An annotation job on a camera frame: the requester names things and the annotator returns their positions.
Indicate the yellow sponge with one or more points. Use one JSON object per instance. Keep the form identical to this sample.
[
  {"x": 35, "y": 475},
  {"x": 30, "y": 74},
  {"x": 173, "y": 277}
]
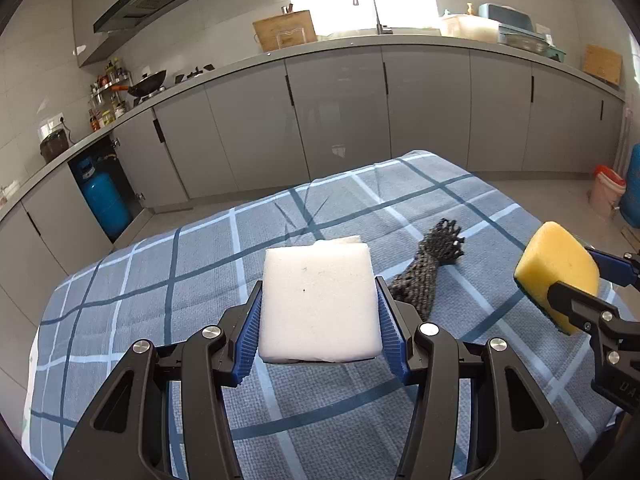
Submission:
[{"x": 555, "y": 260}]

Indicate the white plastic container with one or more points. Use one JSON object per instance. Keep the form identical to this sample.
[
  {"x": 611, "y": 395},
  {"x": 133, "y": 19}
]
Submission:
[{"x": 467, "y": 27}]

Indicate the blue gas cylinder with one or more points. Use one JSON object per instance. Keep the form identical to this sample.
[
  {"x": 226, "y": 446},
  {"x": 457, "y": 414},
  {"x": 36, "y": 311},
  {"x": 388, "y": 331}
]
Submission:
[
  {"x": 105, "y": 200},
  {"x": 634, "y": 185}
]

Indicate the small white pot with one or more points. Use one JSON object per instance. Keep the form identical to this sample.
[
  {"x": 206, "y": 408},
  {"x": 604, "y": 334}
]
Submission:
[{"x": 5, "y": 191}]

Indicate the square wooden board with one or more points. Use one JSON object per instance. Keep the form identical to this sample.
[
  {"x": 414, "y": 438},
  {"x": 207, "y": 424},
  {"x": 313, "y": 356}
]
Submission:
[{"x": 602, "y": 64}]

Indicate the metal faucet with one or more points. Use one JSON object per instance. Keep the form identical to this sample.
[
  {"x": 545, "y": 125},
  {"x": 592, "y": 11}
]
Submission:
[{"x": 378, "y": 22}]

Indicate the blue dish rack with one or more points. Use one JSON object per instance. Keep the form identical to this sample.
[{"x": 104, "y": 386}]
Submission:
[{"x": 505, "y": 15}]

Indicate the metal basin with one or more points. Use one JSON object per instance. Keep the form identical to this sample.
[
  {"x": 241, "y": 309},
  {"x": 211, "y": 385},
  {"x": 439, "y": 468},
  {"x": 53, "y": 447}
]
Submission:
[{"x": 525, "y": 42}]

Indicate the pink bucket with red lid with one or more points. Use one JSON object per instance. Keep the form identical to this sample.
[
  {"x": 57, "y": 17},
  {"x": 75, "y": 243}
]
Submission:
[{"x": 606, "y": 195}]

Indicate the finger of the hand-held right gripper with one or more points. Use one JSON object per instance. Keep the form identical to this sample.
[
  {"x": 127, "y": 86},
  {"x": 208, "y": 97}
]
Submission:
[
  {"x": 612, "y": 267},
  {"x": 585, "y": 310}
]

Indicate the black wok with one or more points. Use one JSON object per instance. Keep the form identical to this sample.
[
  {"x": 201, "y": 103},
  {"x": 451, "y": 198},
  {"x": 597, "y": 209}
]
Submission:
[{"x": 147, "y": 85}]

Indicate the green basket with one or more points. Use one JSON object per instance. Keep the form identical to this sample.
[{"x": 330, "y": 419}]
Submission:
[{"x": 555, "y": 53}]

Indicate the grey base cabinets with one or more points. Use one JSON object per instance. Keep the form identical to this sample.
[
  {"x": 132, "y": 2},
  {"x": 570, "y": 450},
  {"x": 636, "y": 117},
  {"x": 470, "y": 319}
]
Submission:
[{"x": 340, "y": 110}]

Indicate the blue plaid tablecloth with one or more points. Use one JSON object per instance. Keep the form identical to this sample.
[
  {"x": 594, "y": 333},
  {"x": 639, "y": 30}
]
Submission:
[{"x": 200, "y": 260}]

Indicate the rack of seasoning bottles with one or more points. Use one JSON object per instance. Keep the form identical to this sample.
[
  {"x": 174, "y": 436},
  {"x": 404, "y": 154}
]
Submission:
[{"x": 107, "y": 105}]

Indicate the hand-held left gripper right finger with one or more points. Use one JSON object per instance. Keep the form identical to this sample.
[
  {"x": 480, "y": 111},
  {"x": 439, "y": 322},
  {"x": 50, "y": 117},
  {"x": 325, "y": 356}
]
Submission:
[{"x": 392, "y": 345}]

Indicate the gas stove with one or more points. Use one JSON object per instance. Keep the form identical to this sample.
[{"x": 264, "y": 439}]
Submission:
[{"x": 195, "y": 72}]

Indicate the white foam block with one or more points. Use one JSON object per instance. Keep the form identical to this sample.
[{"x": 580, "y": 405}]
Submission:
[{"x": 320, "y": 305}]

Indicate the light wooden cutting board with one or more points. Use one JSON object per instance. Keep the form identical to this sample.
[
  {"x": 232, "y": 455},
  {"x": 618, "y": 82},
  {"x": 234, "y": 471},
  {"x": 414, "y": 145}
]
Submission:
[{"x": 270, "y": 30}]

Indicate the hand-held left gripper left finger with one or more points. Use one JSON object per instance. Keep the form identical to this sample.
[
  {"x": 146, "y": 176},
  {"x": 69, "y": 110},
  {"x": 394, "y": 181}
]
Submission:
[{"x": 247, "y": 345}]

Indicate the soap dispenser bottle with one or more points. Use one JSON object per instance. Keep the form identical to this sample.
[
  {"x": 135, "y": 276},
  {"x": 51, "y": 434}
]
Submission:
[{"x": 470, "y": 9}]

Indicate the pink pole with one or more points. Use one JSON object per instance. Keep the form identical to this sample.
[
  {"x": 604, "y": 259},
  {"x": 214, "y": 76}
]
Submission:
[{"x": 624, "y": 135}]

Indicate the black foam net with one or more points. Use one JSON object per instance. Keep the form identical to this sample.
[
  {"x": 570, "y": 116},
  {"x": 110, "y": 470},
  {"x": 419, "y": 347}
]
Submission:
[{"x": 425, "y": 270}]

